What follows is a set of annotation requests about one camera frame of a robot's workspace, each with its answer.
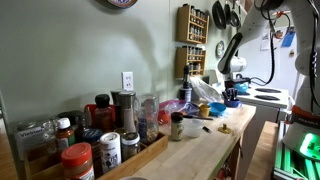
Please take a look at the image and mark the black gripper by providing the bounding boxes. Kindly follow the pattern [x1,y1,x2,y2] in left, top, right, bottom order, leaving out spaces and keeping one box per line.
[222,78,246,101]

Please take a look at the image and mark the gold metal cup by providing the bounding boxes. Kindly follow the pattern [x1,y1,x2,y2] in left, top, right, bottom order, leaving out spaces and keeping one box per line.
[198,103,212,118]

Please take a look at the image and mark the teal kettle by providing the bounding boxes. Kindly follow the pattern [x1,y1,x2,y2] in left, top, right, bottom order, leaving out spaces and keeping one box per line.
[234,81,250,95]

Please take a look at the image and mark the black stove burner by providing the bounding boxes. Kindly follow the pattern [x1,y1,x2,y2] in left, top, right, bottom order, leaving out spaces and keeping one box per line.
[254,87,283,94]
[253,94,281,102]

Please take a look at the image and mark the gold lid with knob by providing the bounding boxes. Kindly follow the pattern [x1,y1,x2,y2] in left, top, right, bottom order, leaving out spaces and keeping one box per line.
[217,123,233,135]

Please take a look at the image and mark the white stove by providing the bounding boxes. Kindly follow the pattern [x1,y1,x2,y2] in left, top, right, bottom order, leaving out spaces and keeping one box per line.
[235,83,292,180]

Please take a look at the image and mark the clear plastic container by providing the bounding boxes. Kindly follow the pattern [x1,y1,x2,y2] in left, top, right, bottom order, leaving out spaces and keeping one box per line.
[182,118,205,139]

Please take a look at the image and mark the clear plastic bag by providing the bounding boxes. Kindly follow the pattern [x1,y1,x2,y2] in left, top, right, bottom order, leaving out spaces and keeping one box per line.
[158,76,224,126]

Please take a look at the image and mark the small wooden spice rack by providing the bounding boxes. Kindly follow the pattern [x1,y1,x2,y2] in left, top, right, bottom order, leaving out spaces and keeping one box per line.
[175,45,207,79]

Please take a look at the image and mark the yellow spice jar brown lid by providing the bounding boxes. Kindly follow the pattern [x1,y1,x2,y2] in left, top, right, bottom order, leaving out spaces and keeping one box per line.
[170,111,185,142]

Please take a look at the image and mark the white paper sheet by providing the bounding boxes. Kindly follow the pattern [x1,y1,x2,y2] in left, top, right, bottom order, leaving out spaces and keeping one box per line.
[259,29,272,52]

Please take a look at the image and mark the large black hanging pan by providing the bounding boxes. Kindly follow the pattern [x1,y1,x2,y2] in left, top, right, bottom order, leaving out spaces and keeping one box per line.
[211,0,228,31]

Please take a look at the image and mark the blue clipboard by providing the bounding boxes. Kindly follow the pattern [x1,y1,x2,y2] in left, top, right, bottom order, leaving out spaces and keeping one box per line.
[281,26,297,48]

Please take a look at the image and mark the tall clear glass jar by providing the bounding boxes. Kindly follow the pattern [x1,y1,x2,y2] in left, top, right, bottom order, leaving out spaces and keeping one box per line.
[135,94,160,145]

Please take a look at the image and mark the tall wooden spice rack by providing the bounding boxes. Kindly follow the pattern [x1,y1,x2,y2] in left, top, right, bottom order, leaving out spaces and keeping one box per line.
[175,3,210,45]

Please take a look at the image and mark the steel grinder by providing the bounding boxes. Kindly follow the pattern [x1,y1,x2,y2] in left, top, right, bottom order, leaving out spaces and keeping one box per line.
[118,91,138,134]

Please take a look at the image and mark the wooden tray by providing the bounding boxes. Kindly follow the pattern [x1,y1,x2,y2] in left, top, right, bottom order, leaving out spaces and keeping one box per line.
[22,131,170,180]

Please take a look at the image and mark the black grinder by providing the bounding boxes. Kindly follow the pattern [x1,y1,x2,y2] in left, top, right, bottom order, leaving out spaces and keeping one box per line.
[110,89,123,129]

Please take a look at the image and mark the white bowl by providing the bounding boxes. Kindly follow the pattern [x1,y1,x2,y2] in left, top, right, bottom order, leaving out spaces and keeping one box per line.
[119,175,150,180]

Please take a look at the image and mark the red sauce bottle black cap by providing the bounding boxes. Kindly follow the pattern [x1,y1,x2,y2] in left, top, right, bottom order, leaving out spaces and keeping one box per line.
[93,93,114,134]

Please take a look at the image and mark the white spice shaker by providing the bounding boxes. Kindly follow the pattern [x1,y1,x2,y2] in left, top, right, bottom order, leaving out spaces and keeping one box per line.
[99,132,123,174]

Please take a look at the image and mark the red container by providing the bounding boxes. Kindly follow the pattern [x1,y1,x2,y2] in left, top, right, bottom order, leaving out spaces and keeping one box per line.
[83,103,116,128]

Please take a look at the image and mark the jar with blue lid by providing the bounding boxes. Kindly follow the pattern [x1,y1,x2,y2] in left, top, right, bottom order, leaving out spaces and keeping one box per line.
[81,128,104,161]

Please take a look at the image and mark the jar with red lid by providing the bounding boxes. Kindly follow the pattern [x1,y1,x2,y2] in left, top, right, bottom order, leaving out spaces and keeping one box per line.
[60,142,96,180]

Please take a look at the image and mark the orange bottle with white cap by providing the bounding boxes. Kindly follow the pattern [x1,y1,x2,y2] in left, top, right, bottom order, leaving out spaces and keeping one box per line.
[54,117,76,152]

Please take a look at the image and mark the white labelled jar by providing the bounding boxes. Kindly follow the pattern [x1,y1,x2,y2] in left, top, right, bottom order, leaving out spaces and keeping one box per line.
[13,120,47,162]

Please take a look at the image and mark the black handled utensil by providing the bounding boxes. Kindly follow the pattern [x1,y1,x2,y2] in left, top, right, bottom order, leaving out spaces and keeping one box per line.
[182,114,214,122]

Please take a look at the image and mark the round wall clock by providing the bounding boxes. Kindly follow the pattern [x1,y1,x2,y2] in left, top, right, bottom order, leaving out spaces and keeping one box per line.
[215,40,226,59]

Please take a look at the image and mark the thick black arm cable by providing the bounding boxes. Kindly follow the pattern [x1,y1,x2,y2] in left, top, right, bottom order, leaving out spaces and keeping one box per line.
[248,0,278,87]

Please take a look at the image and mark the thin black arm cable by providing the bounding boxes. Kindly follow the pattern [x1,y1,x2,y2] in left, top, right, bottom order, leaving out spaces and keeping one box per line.
[307,0,320,116]

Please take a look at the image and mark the white wall outlet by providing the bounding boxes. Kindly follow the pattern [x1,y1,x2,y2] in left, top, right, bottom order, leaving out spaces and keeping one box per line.
[121,71,135,92]

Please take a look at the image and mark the decorative wall plate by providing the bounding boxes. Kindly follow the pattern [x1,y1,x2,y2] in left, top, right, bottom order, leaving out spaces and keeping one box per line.
[105,0,139,10]

